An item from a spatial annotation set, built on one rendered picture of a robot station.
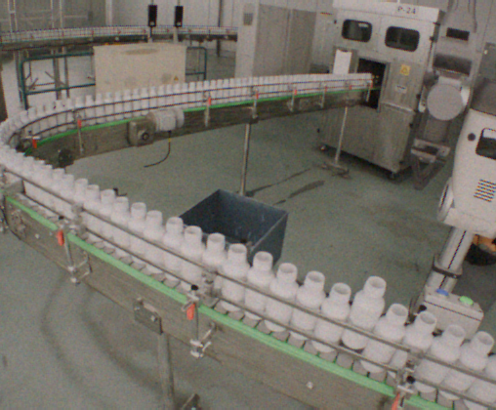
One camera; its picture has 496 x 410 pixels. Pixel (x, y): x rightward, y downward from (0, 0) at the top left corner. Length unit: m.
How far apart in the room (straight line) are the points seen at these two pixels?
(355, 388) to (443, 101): 0.59
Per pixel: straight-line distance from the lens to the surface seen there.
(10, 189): 1.33
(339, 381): 0.82
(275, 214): 1.39
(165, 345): 1.19
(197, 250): 0.82
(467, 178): 1.18
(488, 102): 1.21
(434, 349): 0.75
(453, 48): 0.68
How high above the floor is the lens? 1.62
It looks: 29 degrees down
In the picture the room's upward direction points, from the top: 6 degrees clockwise
